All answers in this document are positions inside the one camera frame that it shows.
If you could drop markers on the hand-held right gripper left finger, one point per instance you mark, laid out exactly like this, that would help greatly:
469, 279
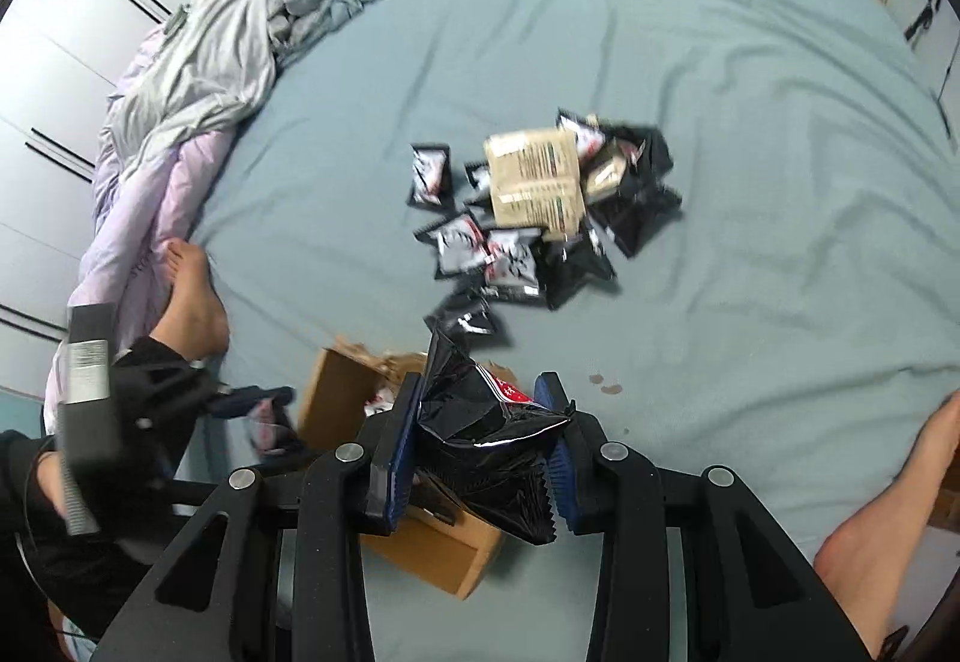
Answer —
397, 452

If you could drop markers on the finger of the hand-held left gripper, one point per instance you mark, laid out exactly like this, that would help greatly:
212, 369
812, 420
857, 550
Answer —
251, 399

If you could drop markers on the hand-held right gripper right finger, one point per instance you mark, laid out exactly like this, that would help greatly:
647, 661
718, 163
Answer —
561, 478

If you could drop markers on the black pink-print snack packet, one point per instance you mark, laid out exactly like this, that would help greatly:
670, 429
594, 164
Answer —
264, 431

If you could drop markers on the shiny black snack packet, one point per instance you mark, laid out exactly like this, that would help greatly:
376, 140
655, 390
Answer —
480, 437

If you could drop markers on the brown cardboard box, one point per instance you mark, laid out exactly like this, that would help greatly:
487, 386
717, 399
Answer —
334, 384

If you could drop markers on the heap of black snack packets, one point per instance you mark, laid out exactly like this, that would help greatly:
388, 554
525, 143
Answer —
517, 264

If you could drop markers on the person's left forearm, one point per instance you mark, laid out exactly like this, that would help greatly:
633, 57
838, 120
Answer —
45, 557

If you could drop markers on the person's left foot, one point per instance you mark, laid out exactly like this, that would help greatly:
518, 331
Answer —
195, 302

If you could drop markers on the person's foot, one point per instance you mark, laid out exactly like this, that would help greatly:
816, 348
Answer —
195, 302
885, 519

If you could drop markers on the lilac quilt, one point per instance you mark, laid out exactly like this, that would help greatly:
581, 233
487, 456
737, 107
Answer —
142, 212

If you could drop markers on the joined tan paper sachets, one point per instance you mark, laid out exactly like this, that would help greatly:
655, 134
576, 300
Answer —
532, 182

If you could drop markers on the small tan sachet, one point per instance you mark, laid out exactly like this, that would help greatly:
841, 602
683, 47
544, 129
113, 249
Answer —
606, 176

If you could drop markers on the person's right foot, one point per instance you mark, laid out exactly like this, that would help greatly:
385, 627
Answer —
885, 519

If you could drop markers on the white wardrobe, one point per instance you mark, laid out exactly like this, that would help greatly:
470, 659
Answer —
67, 69

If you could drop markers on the bed with teal sheet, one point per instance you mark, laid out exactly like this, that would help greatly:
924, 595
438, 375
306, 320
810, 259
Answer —
750, 182

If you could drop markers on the grey crumpled duvet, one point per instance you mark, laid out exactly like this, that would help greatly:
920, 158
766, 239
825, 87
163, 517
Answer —
225, 47

